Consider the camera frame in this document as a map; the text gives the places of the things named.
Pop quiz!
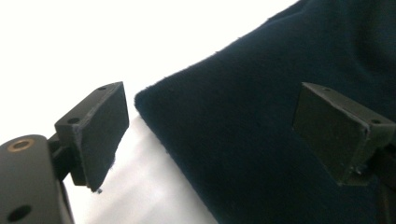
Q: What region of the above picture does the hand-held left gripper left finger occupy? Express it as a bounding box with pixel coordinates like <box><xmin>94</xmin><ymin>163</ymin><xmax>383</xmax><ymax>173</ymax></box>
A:
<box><xmin>0</xmin><ymin>81</ymin><xmax>130</xmax><ymax>224</ymax></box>

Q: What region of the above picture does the dark navy knit vest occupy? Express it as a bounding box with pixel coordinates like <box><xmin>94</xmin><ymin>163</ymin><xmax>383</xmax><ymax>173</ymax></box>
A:
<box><xmin>134</xmin><ymin>0</ymin><xmax>396</xmax><ymax>224</ymax></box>

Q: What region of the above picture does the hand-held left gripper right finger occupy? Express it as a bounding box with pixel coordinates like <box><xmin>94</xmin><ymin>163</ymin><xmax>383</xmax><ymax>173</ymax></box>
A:
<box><xmin>292</xmin><ymin>81</ymin><xmax>396</xmax><ymax>224</ymax></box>

